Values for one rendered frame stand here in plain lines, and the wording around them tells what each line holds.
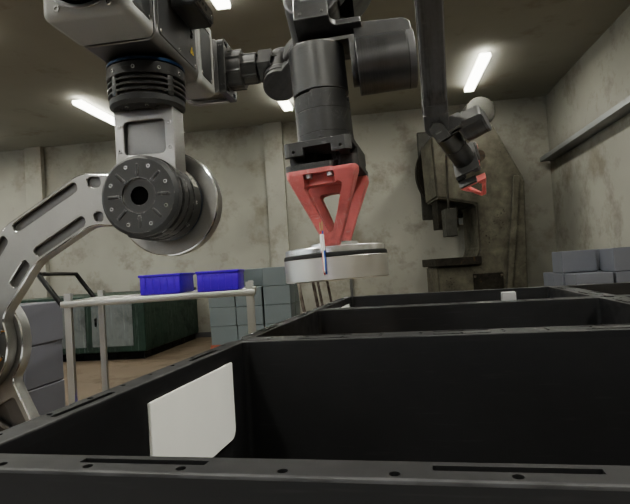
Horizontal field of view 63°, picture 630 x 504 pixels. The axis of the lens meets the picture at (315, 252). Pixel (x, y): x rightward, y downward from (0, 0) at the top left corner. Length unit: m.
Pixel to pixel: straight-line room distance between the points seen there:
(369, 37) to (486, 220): 6.62
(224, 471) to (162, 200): 0.76
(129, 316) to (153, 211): 6.12
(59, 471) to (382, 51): 0.45
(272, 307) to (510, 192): 3.42
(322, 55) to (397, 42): 0.07
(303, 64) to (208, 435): 0.35
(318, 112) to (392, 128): 7.95
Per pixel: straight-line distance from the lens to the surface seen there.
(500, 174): 7.26
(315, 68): 0.53
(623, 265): 5.59
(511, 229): 7.18
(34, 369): 3.56
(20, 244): 1.18
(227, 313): 6.57
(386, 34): 0.55
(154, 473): 0.18
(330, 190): 0.56
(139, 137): 1.00
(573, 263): 5.79
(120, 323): 7.07
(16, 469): 0.21
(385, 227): 8.20
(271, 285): 6.41
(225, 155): 8.78
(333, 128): 0.52
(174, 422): 0.35
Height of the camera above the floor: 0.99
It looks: 2 degrees up
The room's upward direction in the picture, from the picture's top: 4 degrees counter-clockwise
